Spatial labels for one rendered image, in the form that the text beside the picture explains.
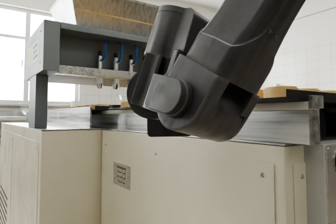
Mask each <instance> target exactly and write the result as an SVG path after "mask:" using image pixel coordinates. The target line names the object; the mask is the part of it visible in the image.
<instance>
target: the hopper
mask: <svg viewBox="0 0 336 224"><path fill-rule="evenodd" d="M158 10H159V6H157V5H153V4H149V3H145V2H141V1H137V0H57V1H56V2H55V3H54V5H53V6H52V7H51V8H50V12H51V14H52V16H53V18H54V20H55V21H57V22H60V23H61V22H63V23H69V24H74V25H80V26H85V27H91V28H97V29H102V30H108V31H113V32H119V33H125V34H130V35H136V36H141V37H147V38H149V37H150V34H151V31H152V28H153V25H154V22H155V19H156V16H157V13H158Z"/></svg>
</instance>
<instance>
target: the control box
mask: <svg viewBox="0 0 336 224"><path fill-rule="evenodd" d="M303 147H304V163H305V171H306V204H307V224H336V140H329V141H321V142H320V144H315V145H303Z"/></svg>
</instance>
